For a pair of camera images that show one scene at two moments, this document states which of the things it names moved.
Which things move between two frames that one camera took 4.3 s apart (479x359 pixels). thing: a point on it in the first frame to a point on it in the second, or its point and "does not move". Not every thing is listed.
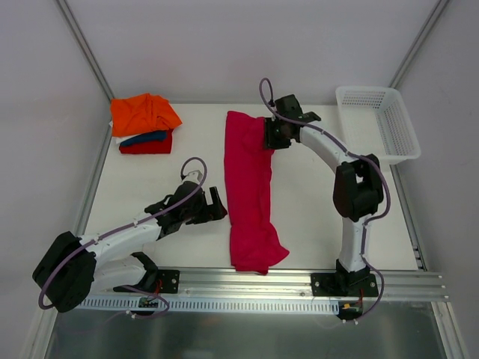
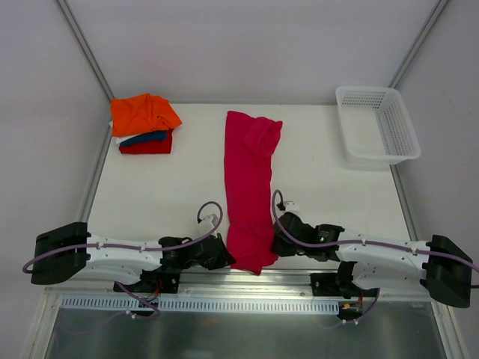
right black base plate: x=343 y=284 does not move
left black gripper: x=209 y=208 to x=215 y=253
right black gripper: x=271 y=133 to x=286 y=233
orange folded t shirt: x=142 y=114 does not move
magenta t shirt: x=248 y=163 does not move
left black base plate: x=166 y=282 does not move
